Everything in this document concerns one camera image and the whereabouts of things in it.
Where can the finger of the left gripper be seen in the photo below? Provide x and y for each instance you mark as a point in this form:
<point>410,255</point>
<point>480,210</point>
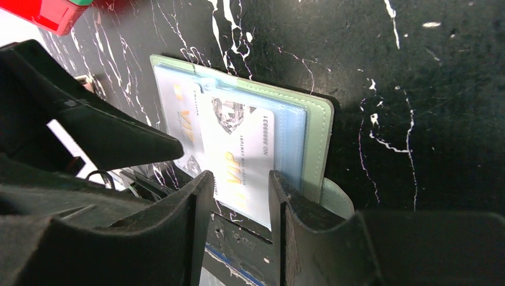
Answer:
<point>35,90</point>
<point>26,190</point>

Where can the red bin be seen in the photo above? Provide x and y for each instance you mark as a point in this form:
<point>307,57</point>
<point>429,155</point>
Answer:
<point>55,16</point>

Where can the green card holder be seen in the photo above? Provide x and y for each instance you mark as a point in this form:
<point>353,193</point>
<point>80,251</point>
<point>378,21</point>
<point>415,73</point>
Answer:
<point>302,131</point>

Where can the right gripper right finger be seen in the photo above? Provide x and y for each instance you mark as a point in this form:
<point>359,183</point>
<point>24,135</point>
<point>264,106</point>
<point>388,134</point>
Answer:
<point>313,246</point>

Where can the white vip card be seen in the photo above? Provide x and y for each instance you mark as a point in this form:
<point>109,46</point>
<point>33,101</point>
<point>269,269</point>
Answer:
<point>178,94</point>
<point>238,136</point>

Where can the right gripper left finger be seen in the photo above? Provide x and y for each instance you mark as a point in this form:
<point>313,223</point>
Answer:
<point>162,244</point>

